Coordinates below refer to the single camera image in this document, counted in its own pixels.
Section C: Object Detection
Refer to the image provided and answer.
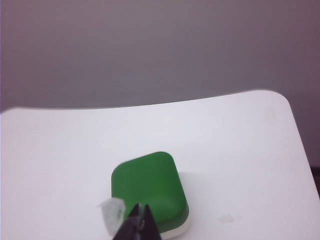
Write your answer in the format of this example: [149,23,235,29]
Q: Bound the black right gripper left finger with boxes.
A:
[112,203,144,240]

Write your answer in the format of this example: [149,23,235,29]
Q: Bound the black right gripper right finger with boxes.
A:
[141,204,164,240]

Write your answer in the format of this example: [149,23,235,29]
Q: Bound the green white foam mahjong tile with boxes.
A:
[110,150,193,239]

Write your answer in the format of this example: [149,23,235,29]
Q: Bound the clear tape piece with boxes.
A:
[96,197,127,236]

